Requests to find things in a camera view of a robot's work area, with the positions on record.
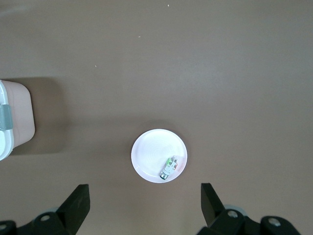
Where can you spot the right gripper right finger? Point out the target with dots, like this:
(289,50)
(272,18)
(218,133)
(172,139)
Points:
(211,208)

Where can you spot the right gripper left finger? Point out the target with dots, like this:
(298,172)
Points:
(73,210)

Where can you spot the white lidded storage box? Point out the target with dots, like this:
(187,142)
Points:
(22,117)

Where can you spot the grey box latch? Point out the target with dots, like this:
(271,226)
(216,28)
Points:
(5,117)

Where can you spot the pink round plate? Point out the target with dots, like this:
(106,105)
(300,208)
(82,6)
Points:
(151,151)

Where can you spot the brown table mat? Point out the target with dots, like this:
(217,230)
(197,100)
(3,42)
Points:
(171,73)

